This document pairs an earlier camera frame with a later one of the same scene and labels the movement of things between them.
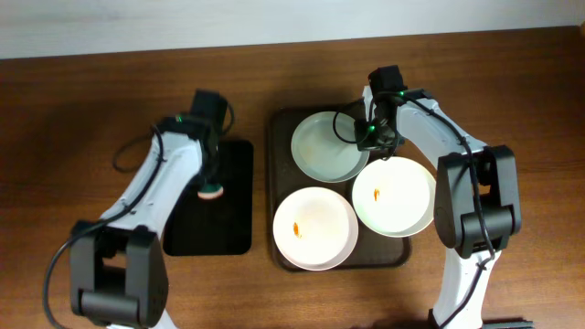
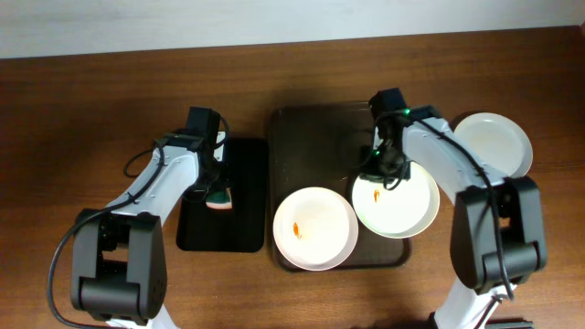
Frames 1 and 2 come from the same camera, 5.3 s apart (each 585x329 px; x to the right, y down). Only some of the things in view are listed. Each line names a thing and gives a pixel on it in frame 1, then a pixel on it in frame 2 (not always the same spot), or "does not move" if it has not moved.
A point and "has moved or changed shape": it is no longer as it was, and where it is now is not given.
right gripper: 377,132 -> 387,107
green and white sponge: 210,191 has moved or changed shape
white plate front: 315,228 does not move
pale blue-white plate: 324,147 -> 498,142
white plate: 394,197 does not move
